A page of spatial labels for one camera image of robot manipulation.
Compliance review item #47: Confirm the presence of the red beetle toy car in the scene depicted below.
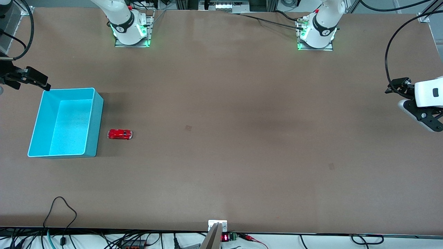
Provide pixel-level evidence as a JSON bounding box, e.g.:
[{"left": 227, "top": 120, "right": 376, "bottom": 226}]
[{"left": 108, "top": 129, "right": 134, "bottom": 140}]

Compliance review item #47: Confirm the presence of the blue plastic box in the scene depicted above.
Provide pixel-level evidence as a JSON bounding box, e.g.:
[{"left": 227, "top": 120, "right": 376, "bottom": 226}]
[{"left": 27, "top": 87, "right": 104, "bottom": 159}]

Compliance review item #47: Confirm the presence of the black box with orange connectors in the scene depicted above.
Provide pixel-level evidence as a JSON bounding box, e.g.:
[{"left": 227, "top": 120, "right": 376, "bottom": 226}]
[{"left": 120, "top": 240, "right": 146, "bottom": 249}]

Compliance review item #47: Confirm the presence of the red clip lead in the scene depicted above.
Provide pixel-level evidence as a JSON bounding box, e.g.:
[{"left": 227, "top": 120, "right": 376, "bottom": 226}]
[{"left": 239, "top": 233, "right": 269, "bottom": 249}]

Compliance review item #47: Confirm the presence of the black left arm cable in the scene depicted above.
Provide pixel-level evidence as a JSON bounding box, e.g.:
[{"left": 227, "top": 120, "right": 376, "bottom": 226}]
[{"left": 359, "top": 0, "right": 443, "bottom": 85}]

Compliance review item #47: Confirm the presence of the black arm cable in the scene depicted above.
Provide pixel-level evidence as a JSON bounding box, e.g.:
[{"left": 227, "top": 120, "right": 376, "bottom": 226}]
[
  {"left": 359, "top": 0, "right": 443, "bottom": 85},
  {"left": 0, "top": 0, "right": 34, "bottom": 61}
]

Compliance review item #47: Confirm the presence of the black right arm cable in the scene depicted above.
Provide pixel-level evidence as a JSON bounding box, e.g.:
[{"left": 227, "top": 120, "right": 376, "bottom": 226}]
[{"left": 0, "top": 0, "right": 34, "bottom": 61}]

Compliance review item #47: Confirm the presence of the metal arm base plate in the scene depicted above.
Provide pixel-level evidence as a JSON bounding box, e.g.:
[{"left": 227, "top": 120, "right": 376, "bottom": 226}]
[
  {"left": 114, "top": 10, "right": 153, "bottom": 48},
  {"left": 297, "top": 16, "right": 334, "bottom": 51}
]

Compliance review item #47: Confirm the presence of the black cable across table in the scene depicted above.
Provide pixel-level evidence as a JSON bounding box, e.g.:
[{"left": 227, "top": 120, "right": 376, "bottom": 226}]
[{"left": 228, "top": 10, "right": 305, "bottom": 30}]

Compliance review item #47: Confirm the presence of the aluminium frame structure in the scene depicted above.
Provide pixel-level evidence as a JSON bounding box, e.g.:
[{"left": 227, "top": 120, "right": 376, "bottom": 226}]
[{"left": 175, "top": 0, "right": 279, "bottom": 12}]

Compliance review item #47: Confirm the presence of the black coiled cable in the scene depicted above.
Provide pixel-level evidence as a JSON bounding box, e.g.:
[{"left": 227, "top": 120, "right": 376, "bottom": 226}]
[{"left": 351, "top": 234, "right": 385, "bottom": 245}]

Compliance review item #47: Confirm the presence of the thin black looped cable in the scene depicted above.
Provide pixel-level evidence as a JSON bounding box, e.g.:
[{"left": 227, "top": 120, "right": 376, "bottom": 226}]
[{"left": 42, "top": 196, "right": 78, "bottom": 247}]

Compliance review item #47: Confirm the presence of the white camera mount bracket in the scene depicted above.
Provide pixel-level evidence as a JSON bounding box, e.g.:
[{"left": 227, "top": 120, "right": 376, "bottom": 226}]
[{"left": 208, "top": 220, "right": 228, "bottom": 232}]

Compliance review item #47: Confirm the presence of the grey camera pole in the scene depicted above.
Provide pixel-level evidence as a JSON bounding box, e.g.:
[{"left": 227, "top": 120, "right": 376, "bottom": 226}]
[{"left": 200, "top": 222, "right": 222, "bottom": 249}]

